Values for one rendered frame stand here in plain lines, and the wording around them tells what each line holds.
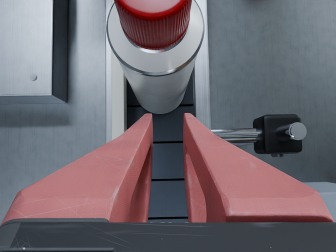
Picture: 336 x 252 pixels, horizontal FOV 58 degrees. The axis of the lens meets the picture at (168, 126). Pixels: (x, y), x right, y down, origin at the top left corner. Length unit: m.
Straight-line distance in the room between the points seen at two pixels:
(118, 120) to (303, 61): 0.25
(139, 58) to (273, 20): 0.29
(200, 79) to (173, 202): 0.14
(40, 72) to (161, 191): 0.18
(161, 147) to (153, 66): 0.17
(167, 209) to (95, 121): 0.14
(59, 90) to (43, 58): 0.04
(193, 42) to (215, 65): 0.23
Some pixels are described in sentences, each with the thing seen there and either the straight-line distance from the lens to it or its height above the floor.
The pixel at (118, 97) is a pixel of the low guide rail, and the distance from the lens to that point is 0.29.
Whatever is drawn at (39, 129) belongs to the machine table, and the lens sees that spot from 0.39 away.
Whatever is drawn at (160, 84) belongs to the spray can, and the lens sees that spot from 0.18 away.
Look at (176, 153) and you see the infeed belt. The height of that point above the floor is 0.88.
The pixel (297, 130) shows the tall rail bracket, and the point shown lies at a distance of 0.22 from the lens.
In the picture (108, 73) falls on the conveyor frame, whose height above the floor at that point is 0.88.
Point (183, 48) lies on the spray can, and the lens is 0.16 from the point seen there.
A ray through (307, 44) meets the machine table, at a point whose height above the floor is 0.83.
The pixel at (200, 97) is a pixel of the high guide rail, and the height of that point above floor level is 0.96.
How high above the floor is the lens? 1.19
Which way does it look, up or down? 85 degrees down
